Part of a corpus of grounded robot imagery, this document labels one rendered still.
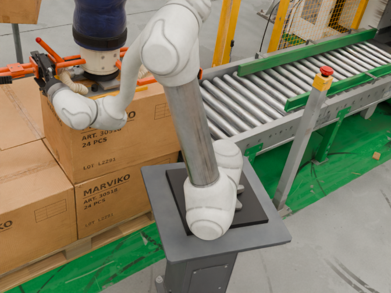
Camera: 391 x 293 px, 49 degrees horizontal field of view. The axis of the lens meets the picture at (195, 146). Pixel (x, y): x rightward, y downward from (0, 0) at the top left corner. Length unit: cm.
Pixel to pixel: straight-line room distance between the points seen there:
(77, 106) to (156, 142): 69
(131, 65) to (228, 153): 46
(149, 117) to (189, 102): 84
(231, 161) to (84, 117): 54
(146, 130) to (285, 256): 115
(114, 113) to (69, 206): 68
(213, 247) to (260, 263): 99
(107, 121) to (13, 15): 182
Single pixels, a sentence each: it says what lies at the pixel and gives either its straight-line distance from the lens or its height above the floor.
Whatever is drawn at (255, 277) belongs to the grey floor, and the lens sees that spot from 252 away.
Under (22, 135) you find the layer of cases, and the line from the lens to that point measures 240.
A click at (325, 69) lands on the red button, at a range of 228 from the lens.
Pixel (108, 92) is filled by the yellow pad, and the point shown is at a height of 98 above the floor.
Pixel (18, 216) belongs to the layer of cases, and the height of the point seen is 49.
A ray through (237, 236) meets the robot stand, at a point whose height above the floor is 75.
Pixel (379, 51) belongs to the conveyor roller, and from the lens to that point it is 403.
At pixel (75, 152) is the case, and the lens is 196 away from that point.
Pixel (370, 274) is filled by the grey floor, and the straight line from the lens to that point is 281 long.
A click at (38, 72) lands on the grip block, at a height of 108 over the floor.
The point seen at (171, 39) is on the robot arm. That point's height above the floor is 156.
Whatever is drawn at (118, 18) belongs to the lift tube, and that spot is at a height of 129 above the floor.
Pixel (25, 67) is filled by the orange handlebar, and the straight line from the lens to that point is 188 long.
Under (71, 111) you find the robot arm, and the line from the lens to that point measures 155.
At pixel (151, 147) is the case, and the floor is 63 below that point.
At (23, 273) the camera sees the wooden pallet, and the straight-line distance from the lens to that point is 246.
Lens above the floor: 202
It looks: 39 degrees down
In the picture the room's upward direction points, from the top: 9 degrees clockwise
